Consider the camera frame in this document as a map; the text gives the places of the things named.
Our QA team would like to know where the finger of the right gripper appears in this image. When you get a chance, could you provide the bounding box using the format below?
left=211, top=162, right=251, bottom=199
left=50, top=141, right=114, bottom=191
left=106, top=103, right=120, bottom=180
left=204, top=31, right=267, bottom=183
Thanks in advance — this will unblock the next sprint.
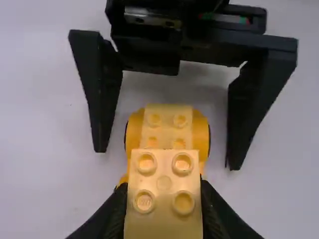
left=225, top=37, right=299, bottom=171

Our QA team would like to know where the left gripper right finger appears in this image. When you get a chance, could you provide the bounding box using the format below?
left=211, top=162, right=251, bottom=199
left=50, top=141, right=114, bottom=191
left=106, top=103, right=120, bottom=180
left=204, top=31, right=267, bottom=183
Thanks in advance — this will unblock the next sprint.
left=200, top=179, right=266, bottom=239

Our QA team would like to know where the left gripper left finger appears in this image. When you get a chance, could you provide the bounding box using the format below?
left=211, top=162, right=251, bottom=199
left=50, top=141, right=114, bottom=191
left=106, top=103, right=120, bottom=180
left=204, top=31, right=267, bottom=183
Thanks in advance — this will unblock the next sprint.
left=67, top=182, right=129, bottom=239

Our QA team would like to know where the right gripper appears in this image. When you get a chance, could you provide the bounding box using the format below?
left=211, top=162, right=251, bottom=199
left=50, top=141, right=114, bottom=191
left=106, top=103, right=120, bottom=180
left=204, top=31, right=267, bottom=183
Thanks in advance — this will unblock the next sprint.
left=68, top=0, right=269, bottom=153

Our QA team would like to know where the yellow toy car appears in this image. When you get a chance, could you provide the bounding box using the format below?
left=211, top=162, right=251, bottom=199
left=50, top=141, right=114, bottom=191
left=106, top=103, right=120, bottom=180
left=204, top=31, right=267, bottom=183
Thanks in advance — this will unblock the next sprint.
left=114, top=103, right=211, bottom=239

